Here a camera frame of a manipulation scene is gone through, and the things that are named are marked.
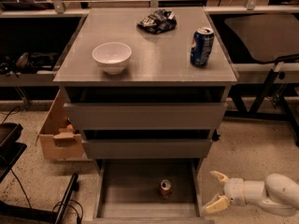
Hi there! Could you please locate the white ceramic bowl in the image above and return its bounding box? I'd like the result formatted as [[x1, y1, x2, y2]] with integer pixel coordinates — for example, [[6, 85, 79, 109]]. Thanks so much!
[[92, 42, 132, 75]]

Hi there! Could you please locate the black floor cable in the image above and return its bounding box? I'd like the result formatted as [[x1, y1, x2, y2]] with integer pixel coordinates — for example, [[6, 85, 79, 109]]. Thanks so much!
[[50, 199, 85, 224]]

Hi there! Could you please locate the black crumpled chip bag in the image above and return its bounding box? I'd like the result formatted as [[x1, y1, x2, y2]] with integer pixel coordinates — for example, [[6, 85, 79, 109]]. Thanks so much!
[[137, 9, 177, 35]]

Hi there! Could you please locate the blue pepsi can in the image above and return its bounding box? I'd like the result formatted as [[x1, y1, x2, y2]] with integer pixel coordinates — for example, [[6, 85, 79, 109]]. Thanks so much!
[[190, 27, 214, 67]]

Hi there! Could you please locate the cardboard box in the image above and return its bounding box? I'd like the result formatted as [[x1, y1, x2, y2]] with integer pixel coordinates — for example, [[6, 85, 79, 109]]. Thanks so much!
[[38, 92, 86, 160]]

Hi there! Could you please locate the grey drawer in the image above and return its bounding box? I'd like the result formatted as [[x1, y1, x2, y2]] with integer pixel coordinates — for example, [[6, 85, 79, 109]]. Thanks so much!
[[82, 130, 212, 159], [64, 94, 227, 130]]

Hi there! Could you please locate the open bottom drawer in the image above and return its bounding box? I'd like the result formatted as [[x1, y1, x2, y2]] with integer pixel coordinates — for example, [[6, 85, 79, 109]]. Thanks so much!
[[84, 159, 215, 224]]

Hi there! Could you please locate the grey drawer cabinet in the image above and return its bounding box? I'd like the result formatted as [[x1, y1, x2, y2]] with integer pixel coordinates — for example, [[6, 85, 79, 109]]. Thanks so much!
[[53, 7, 239, 224]]

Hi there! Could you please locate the top grey drawer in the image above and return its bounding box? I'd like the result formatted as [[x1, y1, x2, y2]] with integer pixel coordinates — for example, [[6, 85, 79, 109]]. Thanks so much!
[[64, 94, 227, 130]]

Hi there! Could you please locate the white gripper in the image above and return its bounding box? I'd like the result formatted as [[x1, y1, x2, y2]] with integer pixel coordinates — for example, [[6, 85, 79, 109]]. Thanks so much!
[[202, 171, 245, 215]]

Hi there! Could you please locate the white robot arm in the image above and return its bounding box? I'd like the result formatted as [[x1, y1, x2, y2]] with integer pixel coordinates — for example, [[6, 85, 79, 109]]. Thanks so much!
[[202, 171, 299, 217]]

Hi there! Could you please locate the middle grey drawer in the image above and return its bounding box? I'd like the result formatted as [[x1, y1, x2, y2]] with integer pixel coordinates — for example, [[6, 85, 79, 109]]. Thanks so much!
[[82, 130, 212, 159]]

